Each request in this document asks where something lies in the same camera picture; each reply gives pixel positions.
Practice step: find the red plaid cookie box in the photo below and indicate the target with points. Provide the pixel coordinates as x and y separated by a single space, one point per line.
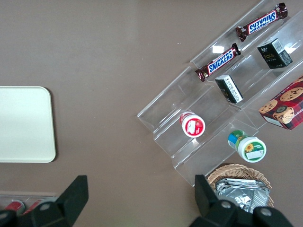
286 106

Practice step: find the small black carton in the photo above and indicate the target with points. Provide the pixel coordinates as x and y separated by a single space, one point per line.
272 54
229 89

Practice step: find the green lid yogurt cup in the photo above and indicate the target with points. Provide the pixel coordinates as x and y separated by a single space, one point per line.
251 147

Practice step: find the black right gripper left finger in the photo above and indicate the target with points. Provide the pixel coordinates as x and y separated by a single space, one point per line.
61 208

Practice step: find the cream plastic serving tray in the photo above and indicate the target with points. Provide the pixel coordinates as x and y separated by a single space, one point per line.
23 125

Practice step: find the Snickers chocolate bar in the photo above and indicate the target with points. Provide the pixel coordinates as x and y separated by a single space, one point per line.
219 62
261 22

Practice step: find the silver foil packet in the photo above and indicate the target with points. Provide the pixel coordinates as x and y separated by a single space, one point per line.
236 181
246 198

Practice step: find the clear acrylic stepped stand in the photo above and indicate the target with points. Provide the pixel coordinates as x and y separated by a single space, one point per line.
296 30
170 106

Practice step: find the red lid yogurt cup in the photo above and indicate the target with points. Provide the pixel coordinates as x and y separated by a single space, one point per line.
193 125

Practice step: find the light tan wicker basket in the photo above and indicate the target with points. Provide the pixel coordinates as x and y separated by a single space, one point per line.
239 170

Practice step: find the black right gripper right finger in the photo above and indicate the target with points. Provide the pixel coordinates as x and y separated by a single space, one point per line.
220 215

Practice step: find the clear acrylic bottle rack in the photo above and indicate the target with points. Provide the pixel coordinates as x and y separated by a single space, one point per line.
35 195

